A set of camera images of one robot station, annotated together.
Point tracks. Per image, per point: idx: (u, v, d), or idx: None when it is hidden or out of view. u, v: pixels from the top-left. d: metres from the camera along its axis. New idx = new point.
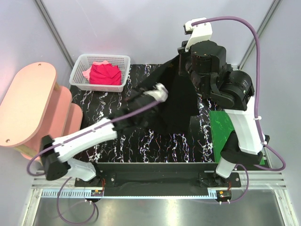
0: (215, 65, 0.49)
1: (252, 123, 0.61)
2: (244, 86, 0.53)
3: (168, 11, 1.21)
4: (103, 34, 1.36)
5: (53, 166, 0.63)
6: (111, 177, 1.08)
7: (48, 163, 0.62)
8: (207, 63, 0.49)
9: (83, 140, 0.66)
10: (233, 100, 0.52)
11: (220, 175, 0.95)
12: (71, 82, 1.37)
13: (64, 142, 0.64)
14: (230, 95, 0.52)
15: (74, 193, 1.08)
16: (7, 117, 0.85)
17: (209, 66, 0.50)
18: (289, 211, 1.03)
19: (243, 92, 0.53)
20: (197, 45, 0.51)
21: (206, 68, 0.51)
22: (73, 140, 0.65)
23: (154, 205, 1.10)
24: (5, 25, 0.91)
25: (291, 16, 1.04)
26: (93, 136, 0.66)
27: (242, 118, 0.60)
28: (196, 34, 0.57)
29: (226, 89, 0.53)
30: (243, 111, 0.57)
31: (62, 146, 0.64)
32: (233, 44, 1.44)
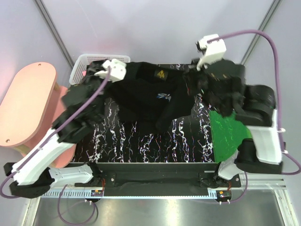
0: (236, 85, 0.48)
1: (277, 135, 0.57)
2: (270, 101, 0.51)
3: (168, 11, 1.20)
4: (103, 34, 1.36)
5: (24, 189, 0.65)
6: (111, 177, 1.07)
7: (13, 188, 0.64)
8: (229, 84, 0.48)
9: (34, 161, 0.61)
10: (261, 119, 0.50)
11: (223, 178, 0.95)
12: (71, 82, 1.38)
13: (17, 170, 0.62)
14: (256, 115, 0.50)
15: (75, 193, 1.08)
16: (7, 117, 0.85)
17: (229, 86, 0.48)
18: (289, 211, 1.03)
19: (270, 108, 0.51)
20: (214, 67, 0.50)
21: (226, 90, 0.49)
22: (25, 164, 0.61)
23: (154, 205, 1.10)
24: (5, 25, 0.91)
25: (291, 17, 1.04)
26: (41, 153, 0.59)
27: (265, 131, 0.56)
28: (210, 52, 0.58)
29: (252, 108, 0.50)
30: (270, 127, 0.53)
31: (19, 173, 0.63)
32: (233, 44, 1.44)
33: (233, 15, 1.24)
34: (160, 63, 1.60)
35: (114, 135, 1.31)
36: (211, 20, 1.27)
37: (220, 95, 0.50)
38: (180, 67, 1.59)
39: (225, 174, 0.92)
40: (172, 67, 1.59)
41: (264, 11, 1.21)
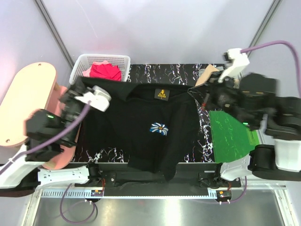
0: (271, 100, 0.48)
1: None
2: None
3: (168, 11, 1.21)
4: (103, 34, 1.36)
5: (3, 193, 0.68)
6: (110, 177, 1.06)
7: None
8: (264, 99, 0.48)
9: (10, 171, 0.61)
10: (296, 133, 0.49)
11: (224, 178, 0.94)
12: (71, 82, 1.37)
13: None
14: (287, 126, 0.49)
15: (75, 192, 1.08)
16: (7, 116, 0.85)
17: (262, 102, 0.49)
18: (289, 210, 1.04)
19: None
20: (246, 82, 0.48)
21: (256, 105, 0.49)
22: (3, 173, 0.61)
23: (154, 205, 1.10)
24: (5, 25, 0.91)
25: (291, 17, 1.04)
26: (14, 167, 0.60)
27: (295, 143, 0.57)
28: (237, 63, 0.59)
29: (284, 121, 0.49)
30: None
31: None
32: (233, 44, 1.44)
33: (233, 15, 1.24)
34: (160, 63, 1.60)
35: None
36: (211, 20, 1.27)
37: (250, 110, 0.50)
38: (180, 67, 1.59)
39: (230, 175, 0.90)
40: (172, 67, 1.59)
41: (264, 10, 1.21)
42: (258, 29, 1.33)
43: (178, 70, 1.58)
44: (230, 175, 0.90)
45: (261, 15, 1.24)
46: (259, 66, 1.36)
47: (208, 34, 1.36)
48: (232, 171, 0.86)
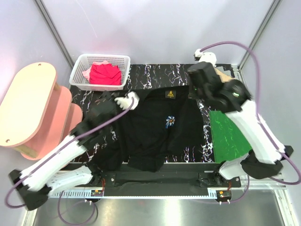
0: (209, 74, 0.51)
1: (257, 127, 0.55)
2: (234, 90, 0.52)
3: (168, 11, 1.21)
4: (103, 34, 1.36)
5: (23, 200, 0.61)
6: (110, 177, 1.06)
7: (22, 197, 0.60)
8: (202, 76, 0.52)
9: (51, 164, 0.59)
10: (225, 104, 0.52)
11: (222, 175, 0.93)
12: (71, 82, 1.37)
13: (30, 174, 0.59)
14: (219, 99, 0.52)
15: (75, 193, 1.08)
16: (7, 116, 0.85)
17: (205, 78, 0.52)
18: (289, 210, 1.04)
19: (237, 96, 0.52)
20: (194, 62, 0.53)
21: (200, 81, 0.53)
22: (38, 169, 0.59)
23: (154, 205, 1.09)
24: (5, 25, 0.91)
25: (291, 17, 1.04)
26: (54, 161, 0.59)
27: (245, 124, 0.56)
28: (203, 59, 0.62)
29: (219, 93, 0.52)
30: (239, 112, 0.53)
31: (30, 178, 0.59)
32: (233, 44, 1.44)
33: (233, 15, 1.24)
34: (160, 63, 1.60)
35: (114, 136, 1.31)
36: (211, 20, 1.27)
37: (198, 85, 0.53)
38: (180, 67, 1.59)
39: (229, 174, 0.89)
40: (172, 67, 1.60)
41: (264, 10, 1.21)
42: (258, 29, 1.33)
43: (178, 70, 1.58)
44: (228, 174, 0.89)
45: (261, 15, 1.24)
46: None
47: (208, 34, 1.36)
48: (230, 170, 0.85)
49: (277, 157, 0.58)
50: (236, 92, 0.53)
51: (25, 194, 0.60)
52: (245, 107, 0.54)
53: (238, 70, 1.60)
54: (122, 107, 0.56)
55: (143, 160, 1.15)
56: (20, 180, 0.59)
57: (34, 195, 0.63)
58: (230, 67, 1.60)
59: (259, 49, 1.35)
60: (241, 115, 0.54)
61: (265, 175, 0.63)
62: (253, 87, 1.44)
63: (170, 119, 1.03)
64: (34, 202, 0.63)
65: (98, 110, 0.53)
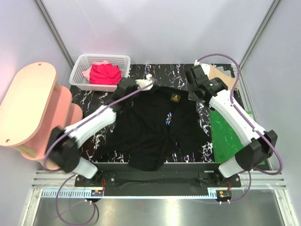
0: (196, 73, 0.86)
1: (233, 110, 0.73)
2: (211, 82, 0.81)
3: (168, 11, 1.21)
4: (103, 34, 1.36)
5: (66, 152, 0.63)
6: (111, 177, 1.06)
7: (67, 148, 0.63)
8: (194, 73, 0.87)
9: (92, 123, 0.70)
10: (203, 93, 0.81)
11: (221, 173, 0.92)
12: (71, 82, 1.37)
13: (76, 128, 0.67)
14: (201, 89, 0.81)
15: (74, 192, 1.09)
16: (7, 116, 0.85)
17: (194, 75, 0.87)
18: (289, 210, 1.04)
19: (212, 86, 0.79)
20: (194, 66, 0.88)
21: (194, 76, 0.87)
22: (82, 125, 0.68)
23: (154, 205, 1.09)
24: (5, 25, 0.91)
25: (291, 17, 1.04)
26: (95, 122, 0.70)
27: (224, 109, 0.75)
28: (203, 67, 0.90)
29: (200, 84, 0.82)
30: (214, 97, 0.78)
31: (75, 132, 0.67)
32: (233, 44, 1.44)
33: (233, 16, 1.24)
34: (160, 63, 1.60)
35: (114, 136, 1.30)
36: (211, 20, 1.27)
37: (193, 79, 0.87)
38: (180, 67, 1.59)
39: (231, 172, 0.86)
40: (172, 67, 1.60)
41: (264, 10, 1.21)
42: (258, 29, 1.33)
43: (178, 70, 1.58)
44: (227, 171, 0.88)
45: (261, 15, 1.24)
46: (258, 66, 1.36)
47: (208, 34, 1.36)
48: (233, 167, 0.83)
49: (254, 136, 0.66)
50: (213, 84, 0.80)
51: (70, 144, 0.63)
52: (220, 94, 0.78)
53: (238, 70, 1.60)
54: (139, 85, 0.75)
55: (145, 158, 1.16)
56: (67, 132, 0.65)
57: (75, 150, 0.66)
58: (230, 67, 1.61)
59: (259, 49, 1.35)
60: (216, 99, 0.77)
61: (249, 160, 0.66)
62: (252, 87, 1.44)
63: (170, 117, 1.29)
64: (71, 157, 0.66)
65: (125, 85, 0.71)
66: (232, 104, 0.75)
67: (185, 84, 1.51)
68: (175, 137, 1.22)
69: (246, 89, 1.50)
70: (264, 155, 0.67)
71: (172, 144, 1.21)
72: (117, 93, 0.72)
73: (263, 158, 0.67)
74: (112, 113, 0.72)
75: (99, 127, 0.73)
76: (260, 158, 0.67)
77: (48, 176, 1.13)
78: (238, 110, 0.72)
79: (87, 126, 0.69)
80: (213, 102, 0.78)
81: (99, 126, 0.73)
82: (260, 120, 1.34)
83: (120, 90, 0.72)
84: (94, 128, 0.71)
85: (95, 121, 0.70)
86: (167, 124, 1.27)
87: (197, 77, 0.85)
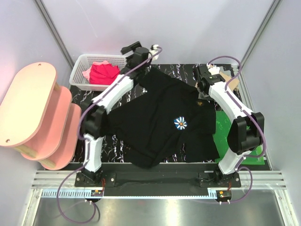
0: (201, 69, 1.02)
1: (224, 94, 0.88)
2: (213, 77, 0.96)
3: (168, 11, 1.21)
4: (103, 34, 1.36)
5: (98, 119, 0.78)
6: (111, 177, 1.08)
7: (99, 115, 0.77)
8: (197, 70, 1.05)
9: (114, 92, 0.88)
10: (204, 85, 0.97)
11: (220, 169, 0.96)
12: (71, 82, 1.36)
13: (102, 98, 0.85)
14: (202, 82, 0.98)
15: (77, 193, 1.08)
16: (7, 116, 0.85)
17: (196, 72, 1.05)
18: (289, 210, 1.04)
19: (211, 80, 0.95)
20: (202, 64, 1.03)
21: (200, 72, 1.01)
22: (106, 95, 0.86)
23: (154, 205, 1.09)
24: (5, 25, 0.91)
25: (292, 17, 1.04)
26: (117, 89, 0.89)
27: (217, 94, 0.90)
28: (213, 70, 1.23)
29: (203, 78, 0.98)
30: (212, 87, 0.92)
31: (102, 101, 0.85)
32: (233, 44, 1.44)
33: (233, 16, 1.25)
34: (160, 63, 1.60)
35: (114, 135, 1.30)
36: (211, 20, 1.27)
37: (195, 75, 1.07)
38: (180, 67, 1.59)
39: (229, 167, 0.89)
40: (172, 67, 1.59)
41: (264, 10, 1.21)
42: (258, 29, 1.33)
43: (178, 70, 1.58)
44: (225, 166, 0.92)
45: (261, 15, 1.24)
46: (259, 66, 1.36)
47: (208, 34, 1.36)
48: (230, 160, 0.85)
49: (240, 114, 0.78)
50: (212, 78, 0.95)
51: (101, 111, 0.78)
52: (217, 85, 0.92)
53: None
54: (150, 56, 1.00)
55: (142, 157, 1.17)
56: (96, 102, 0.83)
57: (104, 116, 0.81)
58: (230, 67, 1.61)
59: (259, 49, 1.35)
60: (213, 88, 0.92)
61: (237, 140, 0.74)
62: (252, 87, 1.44)
63: (180, 122, 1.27)
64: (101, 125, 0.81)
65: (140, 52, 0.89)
66: (226, 91, 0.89)
67: None
68: (177, 134, 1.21)
69: (246, 89, 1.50)
70: (253, 138, 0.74)
71: (174, 143, 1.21)
72: (132, 61, 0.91)
73: (253, 142, 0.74)
74: (129, 80, 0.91)
75: (121, 93, 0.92)
76: (249, 141, 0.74)
77: (48, 176, 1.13)
78: (232, 98, 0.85)
79: (111, 95, 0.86)
80: (212, 91, 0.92)
81: (120, 93, 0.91)
82: None
83: (137, 57, 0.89)
84: (117, 94, 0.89)
85: (116, 88, 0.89)
86: (178, 129, 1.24)
87: (201, 74, 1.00)
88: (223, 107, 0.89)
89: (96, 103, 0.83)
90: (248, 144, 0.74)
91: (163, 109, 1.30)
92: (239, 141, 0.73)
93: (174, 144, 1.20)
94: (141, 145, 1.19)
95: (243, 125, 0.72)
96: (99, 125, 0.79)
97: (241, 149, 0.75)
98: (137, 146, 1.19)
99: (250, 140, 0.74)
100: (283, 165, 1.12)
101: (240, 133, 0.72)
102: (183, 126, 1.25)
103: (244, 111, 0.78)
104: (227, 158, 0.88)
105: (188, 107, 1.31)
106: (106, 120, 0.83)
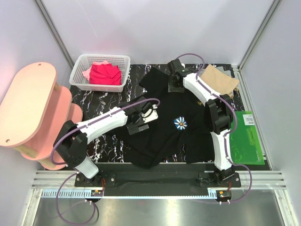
0: (176, 62, 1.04)
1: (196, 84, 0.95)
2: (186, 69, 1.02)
3: (168, 11, 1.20)
4: (103, 34, 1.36)
5: (74, 147, 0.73)
6: (111, 177, 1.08)
7: (76, 142, 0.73)
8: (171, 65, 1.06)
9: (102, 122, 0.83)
10: (178, 77, 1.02)
11: (217, 166, 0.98)
12: (71, 82, 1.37)
13: (88, 125, 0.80)
14: (177, 75, 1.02)
15: (75, 193, 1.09)
16: (6, 115, 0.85)
17: (174, 65, 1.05)
18: (289, 211, 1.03)
19: (184, 70, 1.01)
20: (176, 60, 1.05)
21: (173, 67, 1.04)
22: (93, 123, 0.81)
23: (154, 205, 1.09)
24: (5, 25, 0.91)
25: (292, 16, 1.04)
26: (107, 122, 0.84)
27: (190, 84, 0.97)
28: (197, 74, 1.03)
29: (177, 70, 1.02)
30: (187, 79, 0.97)
31: (86, 128, 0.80)
32: (233, 44, 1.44)
33: (233, 16, 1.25)
34: (160, 63, 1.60)
35: (114, 135, 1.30)
36: (211, 20, 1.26)
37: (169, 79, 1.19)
38: None
39: (221, 157, 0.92)
40: None
41: (264, 10, 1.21)
42: (258, 29, 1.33)
43: None
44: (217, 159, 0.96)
45: (261, 15, 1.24)
46: (259, 66, 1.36)
47: (208, 34, 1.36)
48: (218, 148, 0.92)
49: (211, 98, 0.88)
50: (185, 70, 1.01)
51: (80, 139, 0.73)
52: (189, 76, 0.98)
53: (239, 70, 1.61)
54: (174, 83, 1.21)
55: (142, 157, 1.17)
56: (79, 128, 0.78)
57: (80, 148, 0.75)
58: (230, 67, 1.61)
59: (259, 49, 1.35)
60: (186, 80, 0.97)
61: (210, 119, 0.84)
62: (253, 87, 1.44)
63: (180, 122, 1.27)
64: (75, 154, 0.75)
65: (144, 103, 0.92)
66: (197, 80, 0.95)
67: None
68: (177, 134, 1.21)
69: (246, 89, 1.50)
70: (224, 117, 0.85)
71: (174, 143, 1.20)
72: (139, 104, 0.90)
73: (225, 121, 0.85)
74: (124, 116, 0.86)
75: (110, 126, 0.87)
76: (221, 120, 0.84)
77: (48, 176, 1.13)
78: (201, 84, 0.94)
79: (98, 125, 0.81)
80: (186, 82, 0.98)
81: (110, 125, 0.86)
82: (261, 120, 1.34)
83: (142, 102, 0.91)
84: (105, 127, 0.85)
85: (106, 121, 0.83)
86: (179, 129, 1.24)
87: (175, 67, 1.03)
88: (197, 93, 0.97)
89: (80, 128, 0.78)
90: (221, 122, 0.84)
91: (163, 109, 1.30)
92: (212, 120, 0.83)
93: (174, 145, 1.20)
94: (140, 145, 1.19)
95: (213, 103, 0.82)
96: (71, 154, 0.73)
97: (217, 127, 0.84)
98: (137, 146, 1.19)
99: (222, 118, 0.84)
100: (283, 165, 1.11)
101: (212, 114, 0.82)
102: (184, 126, 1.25)
103: (214, 94, 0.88)
104: (217, 150, 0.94)
105: (188, 107, 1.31)
106: (82, 151, 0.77)
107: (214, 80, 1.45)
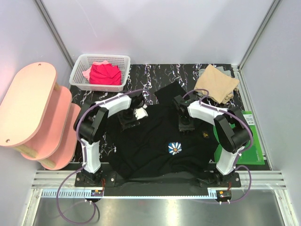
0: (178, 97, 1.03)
1: (201, 109, 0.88)
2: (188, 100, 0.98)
3: (168, 11, 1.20)
4: (103, 34, 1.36)
5: (97, 119, 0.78)
6: (110, 177, 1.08)
7: (99, 116, 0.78)
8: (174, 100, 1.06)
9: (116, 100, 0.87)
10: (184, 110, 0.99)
11: (219, 171, 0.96)
12: (71, 82, 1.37)
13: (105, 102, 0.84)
14: (181, 108, 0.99)
15: (76, 193, 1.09)
16: (6, 116, 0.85)
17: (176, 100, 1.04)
18: (289, 211, 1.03)
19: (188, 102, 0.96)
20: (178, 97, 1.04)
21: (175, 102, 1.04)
22: (110, 101, 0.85)
23: (154, 205, 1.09)
24: (5, 25, 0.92)
25: (292, 16, 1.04)
26: (120, 101, 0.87)
27: (197, 111, 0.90)
28: (198, 107, 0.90)
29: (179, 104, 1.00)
30: (191, 108, 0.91)
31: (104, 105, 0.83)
32: (233, 44, 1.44)
33: (233, 16, 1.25)
34: (160, 63, 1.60)
35: None
36: (212, 20, 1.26)
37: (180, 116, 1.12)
38: (180, 67, 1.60)
39: (227, 166, 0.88)
40: (172, 67, 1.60)
41: (264, 10, 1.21)
42: (258, 29, 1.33)
43: (178, 71, 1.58)
44: (222, 166, 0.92)
45: (261, 15, 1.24)
46: (258, 66, 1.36)
47: (208, 34, 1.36)
48: (227, 160, 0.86)
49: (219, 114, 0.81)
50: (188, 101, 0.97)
51: (102, 112, 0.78)
52: (192, 104, 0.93)
53: (239, 70, 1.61)
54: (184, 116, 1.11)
55: (122, 165, 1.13)
56: (99, 104, 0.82)
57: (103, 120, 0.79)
58: (230, 67, 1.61)
59: (259, 49, 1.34)
60: (191, 107, 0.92)
61: (227, 137, 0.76)
62: (253, 87, 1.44)
63: (174, 148, 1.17)
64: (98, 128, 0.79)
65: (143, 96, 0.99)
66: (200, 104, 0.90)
67: (185, 84, 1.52)
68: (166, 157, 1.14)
69: (246, 89, 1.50)
70: (244, 133, 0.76)
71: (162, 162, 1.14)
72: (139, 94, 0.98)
73: (244, 138, 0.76)
74: (129, 98, 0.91)
75: (119, 108, 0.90)
76: (240, 137, 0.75)
77: (47, 176, 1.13)
78: (205, 106, 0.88)
79: (113, 102, 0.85)
80: (191, 111, 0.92)
81: (120, 107, 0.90)
82: (260, 119, 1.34)
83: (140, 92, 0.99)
84: (116, 107, 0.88)
85: (119, 100, 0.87)
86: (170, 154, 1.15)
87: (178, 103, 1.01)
88: (206, 118, 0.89)
89: (99, 104, 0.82)
90: (240, 138, 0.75)
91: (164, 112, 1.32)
92: (229, 138, 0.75)
93: (162, 163, 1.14)
94: None
95: (224, 120, 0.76)
96: (95, 127, 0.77)
97: (236, 146, 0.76)
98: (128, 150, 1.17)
99: (240, 134, 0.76)
100: (283, 165, 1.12)
101: (225, 129, 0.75)
102: (178, 152, 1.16)
103: (221, 110, 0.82)
104: (223, 158, 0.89)
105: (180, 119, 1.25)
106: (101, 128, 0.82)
107: (215, 80, 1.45)
